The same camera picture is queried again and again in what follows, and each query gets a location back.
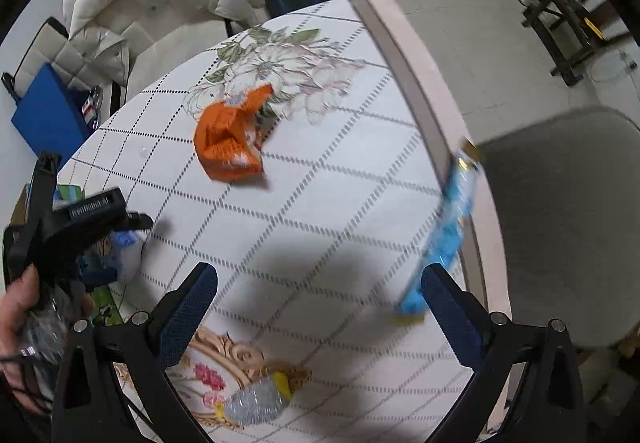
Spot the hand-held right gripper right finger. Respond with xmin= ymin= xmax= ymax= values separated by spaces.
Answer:
xmin=420 ymin=264 xmax=587 ymax=443

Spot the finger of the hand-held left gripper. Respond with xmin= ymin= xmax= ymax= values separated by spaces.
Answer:
xmin=116 ymin=211 xmax=155 ymax=233
xmin=79 ymin=263 xmax=120 ymax=285

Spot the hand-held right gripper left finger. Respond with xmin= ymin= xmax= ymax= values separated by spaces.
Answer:
xmin=50 ymin=262 xmax=219 ymax=443

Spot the white and blue soft packet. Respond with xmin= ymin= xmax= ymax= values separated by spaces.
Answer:
xmin=102 ymin=230 xmax=147 ymax=283

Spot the blue patterned packet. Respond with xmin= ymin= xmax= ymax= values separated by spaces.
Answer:
xmin=394 ymin=138 xmax=485 ymax=326

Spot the silver glitter pouch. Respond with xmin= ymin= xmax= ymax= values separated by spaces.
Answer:
xmin=215 ymin=372 xmax=294 ymax=427

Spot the orange snack packet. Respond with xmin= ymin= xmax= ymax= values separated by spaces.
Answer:
xmin=194 ymin=84 xmax=275 ymax=182

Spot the person's left hand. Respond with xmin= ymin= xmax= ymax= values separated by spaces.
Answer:
xmin=0 ymin=265 xmax=96 ymax=416

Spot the green printed booklet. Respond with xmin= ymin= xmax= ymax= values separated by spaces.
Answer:
xmin=90 ymin=283 xmax=127 ymax=327

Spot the blue box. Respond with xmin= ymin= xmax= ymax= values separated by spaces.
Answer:
xmin=11 ymin=62 xmax=97 ymax=160

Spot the beige padded chair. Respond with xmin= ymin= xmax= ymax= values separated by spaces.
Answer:
xmin=12 ymin=15 xmax=243 ymax=96

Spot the pink-edged table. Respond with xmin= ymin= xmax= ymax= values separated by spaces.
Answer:
xmin=349 ymin=0 xmax=512 ymax=431

